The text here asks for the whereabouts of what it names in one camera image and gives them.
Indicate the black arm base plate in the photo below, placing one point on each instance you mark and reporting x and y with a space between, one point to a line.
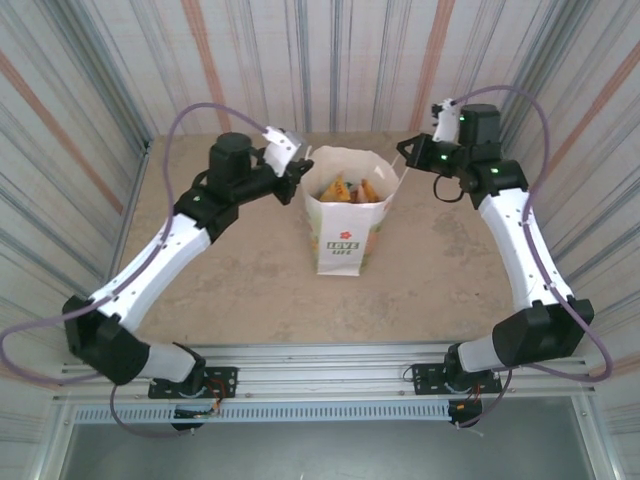
225 380
425 377

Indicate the white paper bag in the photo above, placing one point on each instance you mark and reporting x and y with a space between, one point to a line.
340 235

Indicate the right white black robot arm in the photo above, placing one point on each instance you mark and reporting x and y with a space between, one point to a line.
520 250

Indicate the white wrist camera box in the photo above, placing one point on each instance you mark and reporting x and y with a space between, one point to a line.
445 127
280 150

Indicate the yellow chips bag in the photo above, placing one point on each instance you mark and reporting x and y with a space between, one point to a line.
334 192

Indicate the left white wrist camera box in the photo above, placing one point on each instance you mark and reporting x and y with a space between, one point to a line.
280 150

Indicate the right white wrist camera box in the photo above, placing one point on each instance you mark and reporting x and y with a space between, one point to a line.
445 127

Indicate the aluminium mounting rail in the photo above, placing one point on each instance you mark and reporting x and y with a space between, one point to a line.
320 372

